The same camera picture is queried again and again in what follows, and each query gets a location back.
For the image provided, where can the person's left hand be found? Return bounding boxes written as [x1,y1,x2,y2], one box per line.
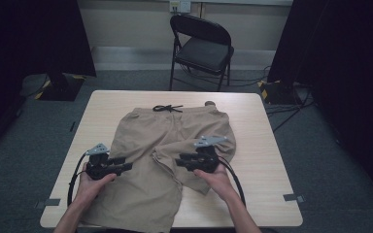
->
[74,161,118,208]

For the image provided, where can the black folding chair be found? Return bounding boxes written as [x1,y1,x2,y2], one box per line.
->
[169,13,235,92]

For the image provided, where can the right hand-held gripper black cable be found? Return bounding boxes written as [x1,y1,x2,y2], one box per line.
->
[218,155,248,208]

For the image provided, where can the left hand-held gripper black cable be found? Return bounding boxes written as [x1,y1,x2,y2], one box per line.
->
[66,150,93,208]

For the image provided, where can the black floor cable bundle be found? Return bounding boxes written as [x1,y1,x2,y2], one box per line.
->
[265,86,316,134]

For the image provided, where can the person's right hand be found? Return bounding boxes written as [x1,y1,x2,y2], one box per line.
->
[192,163,238,202]

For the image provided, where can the hand-held gripper black cable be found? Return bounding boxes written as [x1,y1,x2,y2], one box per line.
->
[218,155,248,208]
[66,150,93,208]

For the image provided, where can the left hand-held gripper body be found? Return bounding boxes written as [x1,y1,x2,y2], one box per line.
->
[85,143,111,181]

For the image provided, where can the black yellow-striped stand base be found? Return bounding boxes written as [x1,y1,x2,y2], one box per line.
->
[33,72,87,102]
[256,79,303,106]

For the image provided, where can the grey tape strip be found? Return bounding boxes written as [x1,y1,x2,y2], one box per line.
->
[283,193,306,204]
[33,198,62,210]

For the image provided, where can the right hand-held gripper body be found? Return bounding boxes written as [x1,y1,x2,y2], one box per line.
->
[192,135,229,174]

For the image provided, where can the black curtain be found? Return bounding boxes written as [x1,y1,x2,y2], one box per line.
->
[266,0,373,208]
[0,0,97,163]

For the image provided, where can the white wall socket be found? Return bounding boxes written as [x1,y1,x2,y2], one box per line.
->
[169,0,192,14]

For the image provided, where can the beige shorts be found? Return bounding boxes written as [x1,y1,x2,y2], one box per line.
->
[81,104,237,233]

